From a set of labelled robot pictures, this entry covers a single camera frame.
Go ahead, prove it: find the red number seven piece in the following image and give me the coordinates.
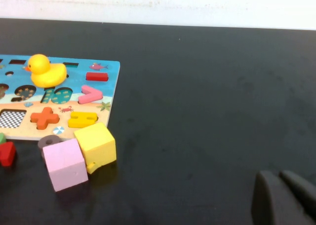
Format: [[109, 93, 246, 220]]
[[0, 141, 17, 167]]

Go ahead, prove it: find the orange plus sign piece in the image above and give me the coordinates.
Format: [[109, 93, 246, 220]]
[[30, 107, 61, 131]]

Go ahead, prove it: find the red minus sign piece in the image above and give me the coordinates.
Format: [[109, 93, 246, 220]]
[[85, 72, 109, 82]]

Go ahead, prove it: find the yellow rubber duck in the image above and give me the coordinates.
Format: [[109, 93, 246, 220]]
[[24, 53, 68, 88]]

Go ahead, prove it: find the brown number eight piece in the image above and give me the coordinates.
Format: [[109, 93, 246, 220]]
[[37, 135, 64, 159]]

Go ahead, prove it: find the pink greater-than sign piece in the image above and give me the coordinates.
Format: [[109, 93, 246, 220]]
[[78, 85, 104, 104]]

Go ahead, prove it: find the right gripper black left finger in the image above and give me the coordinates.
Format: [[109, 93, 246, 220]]
[[251, 170, 309, 225]]

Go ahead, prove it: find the pink wooden cube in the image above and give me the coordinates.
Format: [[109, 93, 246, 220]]
[[42, 138, 89, 192]]

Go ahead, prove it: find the yellow wooden cube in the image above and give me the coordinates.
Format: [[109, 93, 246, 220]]
[[73, 122, 117, 168]]

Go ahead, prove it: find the colourful wooden puzzle board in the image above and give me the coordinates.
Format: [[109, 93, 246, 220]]
[[0, 54, 121, 141]]

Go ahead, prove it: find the yellow equals sign piece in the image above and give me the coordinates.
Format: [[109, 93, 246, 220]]
[[68, 111, 99, 129]]

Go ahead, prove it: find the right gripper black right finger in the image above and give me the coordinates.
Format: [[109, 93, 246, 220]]
[[278, 170, 316, 225]]

